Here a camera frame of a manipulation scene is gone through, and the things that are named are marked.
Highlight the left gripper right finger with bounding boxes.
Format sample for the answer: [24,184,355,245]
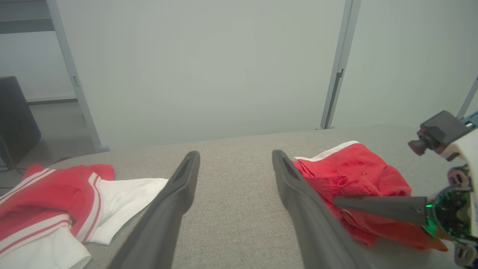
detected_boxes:
[272,149,374,269]

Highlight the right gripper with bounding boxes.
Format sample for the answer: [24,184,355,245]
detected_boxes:
[332,129,478,269]

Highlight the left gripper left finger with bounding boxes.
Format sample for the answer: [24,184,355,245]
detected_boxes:
[106,151,201,269]

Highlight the red garment white band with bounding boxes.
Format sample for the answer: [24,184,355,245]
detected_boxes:
[292,141,448,251]

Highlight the red shirt white striped sleeves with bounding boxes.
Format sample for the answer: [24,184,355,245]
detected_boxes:
[0,163,168,269]

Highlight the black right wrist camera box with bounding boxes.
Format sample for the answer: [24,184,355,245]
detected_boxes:
[408,110,473,155]

